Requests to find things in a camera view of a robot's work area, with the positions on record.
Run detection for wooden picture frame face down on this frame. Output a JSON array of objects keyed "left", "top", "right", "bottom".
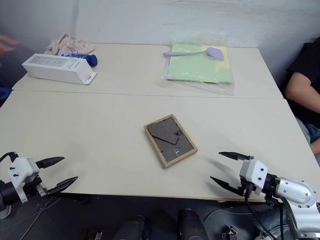
[{"left": 143, "top": 113, "right": 199, "bottom": 170}]

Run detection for yellow paper sheet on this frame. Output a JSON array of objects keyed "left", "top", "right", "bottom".
[{"left": 214, "top": 45, "right": 230, "bottom": 71}]

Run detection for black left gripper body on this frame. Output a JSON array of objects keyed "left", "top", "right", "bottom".
[{"left": 23, "top": 176, "right": 50, "bottom": 199}]

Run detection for blue object at table edge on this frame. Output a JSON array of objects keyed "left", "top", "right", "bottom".
[{"left": 0, "top": 87, "right": 12, "bottom": 102}]

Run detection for long white cardboard box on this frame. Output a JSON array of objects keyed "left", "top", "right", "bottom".
[{"left": 21, "top": 52, "right": 98, "bottom": 86}]

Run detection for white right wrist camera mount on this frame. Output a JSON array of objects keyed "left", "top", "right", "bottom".
[{"left": 239, "top": 159, "right": 269, "bottom": 196}]

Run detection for person in black shirt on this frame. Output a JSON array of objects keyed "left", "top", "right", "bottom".
[{"left": 284, "top": 36, "right": 320, "bottom": 164}]

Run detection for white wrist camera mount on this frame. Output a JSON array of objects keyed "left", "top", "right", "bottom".
[
  {"left": 7, "top": 157, "right": 41, "bottom": 204},
  {"left": 239, "top": 159, "right": 269, "bottom": 196}
]

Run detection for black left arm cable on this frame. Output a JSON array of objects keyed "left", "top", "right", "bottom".
[{"left": 0, "top": 151, "right": 19, "bottom": 164}]

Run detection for blurred bystander hand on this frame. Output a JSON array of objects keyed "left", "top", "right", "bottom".
[{"left": 0, "top": 34, "right": 21, "bottom": 54}]

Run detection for purple silicone spatula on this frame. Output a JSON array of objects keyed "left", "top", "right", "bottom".
[{"left": 162, "top": 46, "right": 225, "bottom": 62}]

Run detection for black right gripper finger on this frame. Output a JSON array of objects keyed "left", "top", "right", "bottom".
[
  {"left": 218, "top": 151, "right": 255, "bottom": 162},
  {"left": 209, "top": 175, "right": 245, "bottom": 197}
]

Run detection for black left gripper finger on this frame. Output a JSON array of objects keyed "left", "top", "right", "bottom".
[
  {"left": 47, "top": 175, "right": 79, "bottom": 197},
  {"left": 35, "top": 156, "right": 66, "bottom": 169}
]

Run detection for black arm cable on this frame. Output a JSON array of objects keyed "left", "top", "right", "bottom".
[
  {"left": 244, "top": 189, "right": 277, "bottom": 240},
  {"left": 0, "top": 151, "right": 19, "bottom": 164}
]

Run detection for pink crumpled cloth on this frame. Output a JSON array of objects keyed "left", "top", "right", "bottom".
[{"left": 46, "top": 32, "right": 96, "bottom": 55}]

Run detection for dark rounded shape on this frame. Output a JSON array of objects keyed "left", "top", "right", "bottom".
[
  {"left": 177, "top": 208, "right": 209, "bottom": 240},
  {"left": 116, "top": 215, "right": 152, "bottom": 240},
  {"left": 203, "top": 206, "right": 261, "bottom": 240}
]

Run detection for green sheets in plastic bag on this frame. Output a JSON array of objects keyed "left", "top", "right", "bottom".
[{"left": 160, "top": 31, "right": 237, "bottom": 97}]

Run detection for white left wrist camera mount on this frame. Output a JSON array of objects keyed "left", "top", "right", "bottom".
[{"left": 7, "top": 157, "right": 41, "bottom": 204}]

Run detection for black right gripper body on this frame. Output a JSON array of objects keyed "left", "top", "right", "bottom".
[{"left": 237, "top": 177, "right": 257, "bottom": 199}]

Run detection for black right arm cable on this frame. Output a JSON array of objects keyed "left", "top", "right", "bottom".
[{"left": 244, "top": 189, "right": 277, "bottom": 240}]

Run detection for green paper stack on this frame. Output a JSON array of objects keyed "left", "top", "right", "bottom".
[{"left": 166, "top": 43, "right": 234, "bottom": 84}]

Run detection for thin grey wire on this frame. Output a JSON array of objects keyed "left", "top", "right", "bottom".
[{"left": 24, "top": 196, "right": 60, "bottom": 239}]

